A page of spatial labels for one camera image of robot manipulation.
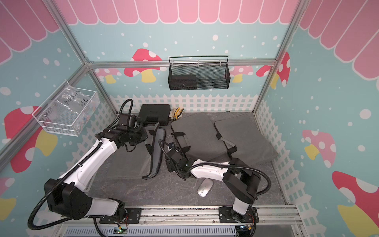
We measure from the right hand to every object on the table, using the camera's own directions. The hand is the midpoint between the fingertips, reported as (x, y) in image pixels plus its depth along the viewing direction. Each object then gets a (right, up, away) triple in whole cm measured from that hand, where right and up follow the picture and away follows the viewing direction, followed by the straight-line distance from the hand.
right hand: (170, 160), depth 86 cm
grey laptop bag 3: (+49, +16, +20) cm, 56 cm away
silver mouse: (+20, -14, -4) cm, 25 cm away
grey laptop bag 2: (+17, +13, +16) cm, 27 cm away
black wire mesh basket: (+17, +52, +6) cm, 55 cm away
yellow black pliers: (+1, +31, +34) cm, 46 cm away
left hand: (-12, +14, -4) cm, 19 cm away
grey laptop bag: (-9, +7, +3) cm, 12 cm away
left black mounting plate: (-19, -25, -12) cm, 34 cm away
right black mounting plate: (+31, -25, -12) cm, 41 cm away
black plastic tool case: (-20, +30, +31) cm, 47 cm away
